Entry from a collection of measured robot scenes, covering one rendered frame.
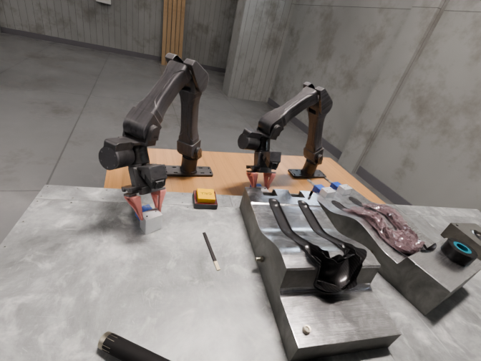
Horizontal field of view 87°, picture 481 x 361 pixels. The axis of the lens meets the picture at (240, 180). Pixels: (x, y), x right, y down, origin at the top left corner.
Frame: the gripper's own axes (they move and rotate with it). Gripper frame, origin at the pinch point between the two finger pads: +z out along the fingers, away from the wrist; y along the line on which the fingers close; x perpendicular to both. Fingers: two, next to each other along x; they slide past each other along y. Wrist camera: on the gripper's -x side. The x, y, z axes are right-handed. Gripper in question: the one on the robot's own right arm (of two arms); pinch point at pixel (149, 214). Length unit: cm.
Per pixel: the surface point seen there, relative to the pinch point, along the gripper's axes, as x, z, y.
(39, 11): 694, -357, 121
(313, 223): -28.2, 11.9, 39.3
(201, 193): 2.9, -0.6, 20.4
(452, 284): -61, 27, 49
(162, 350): -25.5, 19.4, -13.3
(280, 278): -35.1, 14.6, 12.2
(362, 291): -46, 24, 30
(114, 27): 637, -326, 264
